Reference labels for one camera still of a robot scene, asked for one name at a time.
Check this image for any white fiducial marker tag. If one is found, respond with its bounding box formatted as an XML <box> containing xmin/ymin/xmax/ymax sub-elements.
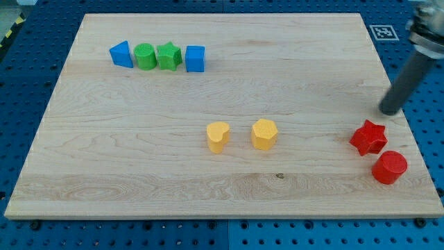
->
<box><xmin>370</xmin><ymin>24</ymin><xmax>399</xmax><ymax>41</ymax></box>

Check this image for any green star block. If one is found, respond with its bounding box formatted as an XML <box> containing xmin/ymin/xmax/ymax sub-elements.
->
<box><xmin>157</xmin><ymin>42</ymin><xmax>182</xmax><ymax>71</ymax></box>

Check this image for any blue triangle block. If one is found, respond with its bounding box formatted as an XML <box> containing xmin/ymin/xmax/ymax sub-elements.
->
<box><xmin>109</xmin><ymin>40</ymin><xmax>133</xmax><ymax>68</ymax></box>

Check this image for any red cylinder block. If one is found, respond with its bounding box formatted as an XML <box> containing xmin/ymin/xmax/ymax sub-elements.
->
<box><xmin>372</xmin><ymin>151</ymin><xmax>408</xmax><ymax>185</ymax></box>

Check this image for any wooden board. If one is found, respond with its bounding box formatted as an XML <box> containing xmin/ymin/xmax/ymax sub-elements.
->
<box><xmin>5</xmin><ymin>14</ymin><xmax>443</xmax><ymax>220</ymax></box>

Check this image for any yellow hexagon block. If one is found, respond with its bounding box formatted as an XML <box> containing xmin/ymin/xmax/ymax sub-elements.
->
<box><xmin>250</xmin><ymin>119</ymin><xmax>278</xmax><ymax>151</ymax></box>

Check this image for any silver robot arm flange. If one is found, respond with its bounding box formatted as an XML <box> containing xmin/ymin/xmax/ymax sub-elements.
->
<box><xmin>408</xmin><ymin>0</ymin><xmax>443</xmax><ymax>60</ymax></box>

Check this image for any yellow heart block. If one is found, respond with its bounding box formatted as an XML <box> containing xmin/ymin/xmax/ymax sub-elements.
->
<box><xmin>206</xmin><ymin>122</ymin><xmax>230</xmax><ymax>154</ymax></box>

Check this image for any red star block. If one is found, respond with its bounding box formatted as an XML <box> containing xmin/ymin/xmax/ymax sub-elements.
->
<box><xmin>349</xmin><ymin>119</ymin><xmax>388</xmax><ymax>156</ymax></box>

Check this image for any green cylinder block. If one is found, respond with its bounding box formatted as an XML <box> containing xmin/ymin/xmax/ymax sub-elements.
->
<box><xmin>134</xmin><ymin>43</ymin><xmax>157</xmax><ymax>70</ymax></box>

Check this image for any blue cube block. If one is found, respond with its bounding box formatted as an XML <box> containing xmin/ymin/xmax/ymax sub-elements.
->
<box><xmin>185</xmin><ymin>45</ymin><xmax>205</xmax><ymax>72</ymax></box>

